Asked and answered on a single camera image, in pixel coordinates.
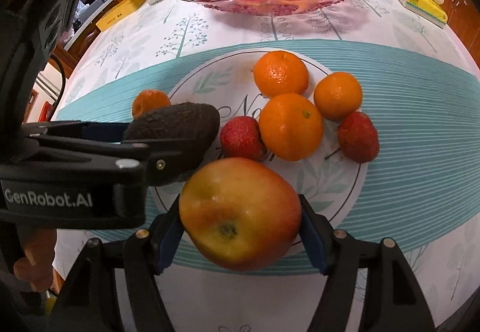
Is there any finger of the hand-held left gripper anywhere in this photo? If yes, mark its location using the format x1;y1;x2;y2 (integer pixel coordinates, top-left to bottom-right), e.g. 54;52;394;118
22;142;205;187
22;121;132;147

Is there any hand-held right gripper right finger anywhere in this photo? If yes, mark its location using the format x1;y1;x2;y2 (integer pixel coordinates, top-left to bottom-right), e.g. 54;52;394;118
298;195;437;332

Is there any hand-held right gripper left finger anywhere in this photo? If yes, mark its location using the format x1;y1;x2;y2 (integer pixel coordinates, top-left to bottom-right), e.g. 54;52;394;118
47;199;186;332

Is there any dark green avocado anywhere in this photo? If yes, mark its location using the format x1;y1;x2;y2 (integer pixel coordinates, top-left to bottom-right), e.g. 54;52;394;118
123;102;221;183

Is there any small tangerine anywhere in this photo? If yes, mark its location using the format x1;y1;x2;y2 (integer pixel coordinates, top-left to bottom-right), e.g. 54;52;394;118
132;89;171;119

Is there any white leaf-print plate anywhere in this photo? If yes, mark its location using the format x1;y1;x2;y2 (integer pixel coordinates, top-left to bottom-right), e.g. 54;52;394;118
150;50;370;250

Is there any red yellow apple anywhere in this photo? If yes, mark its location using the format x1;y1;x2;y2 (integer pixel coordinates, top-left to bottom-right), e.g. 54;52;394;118
178;157;303;272

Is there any red strawberry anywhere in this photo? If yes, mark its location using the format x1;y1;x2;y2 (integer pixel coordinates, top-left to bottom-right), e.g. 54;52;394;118
337;111;380;164
220;115;267;162

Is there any large bumpy orange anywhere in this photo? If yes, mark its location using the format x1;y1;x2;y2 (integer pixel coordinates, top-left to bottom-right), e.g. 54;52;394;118
253;50;310;98

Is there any person's left hand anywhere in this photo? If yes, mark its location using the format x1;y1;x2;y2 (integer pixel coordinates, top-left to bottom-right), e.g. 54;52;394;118
13;229;58;293

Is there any wooden kitchen counter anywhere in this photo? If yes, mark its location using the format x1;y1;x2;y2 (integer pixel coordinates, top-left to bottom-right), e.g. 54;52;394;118
52;0;117;62

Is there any orange with green stem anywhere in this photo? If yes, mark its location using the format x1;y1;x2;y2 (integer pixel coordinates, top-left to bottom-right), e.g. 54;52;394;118
259;93;324;162

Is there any yellow cardboard box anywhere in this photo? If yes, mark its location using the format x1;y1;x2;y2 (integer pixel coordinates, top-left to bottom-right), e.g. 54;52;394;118
95;0;146;32

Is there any smooth orange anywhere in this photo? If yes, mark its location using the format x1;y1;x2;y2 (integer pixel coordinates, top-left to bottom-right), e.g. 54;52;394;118
313;72;363;120

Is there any yellow tissue pack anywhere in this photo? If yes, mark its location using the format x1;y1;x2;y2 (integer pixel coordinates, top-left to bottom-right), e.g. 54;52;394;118
391;0;449;29

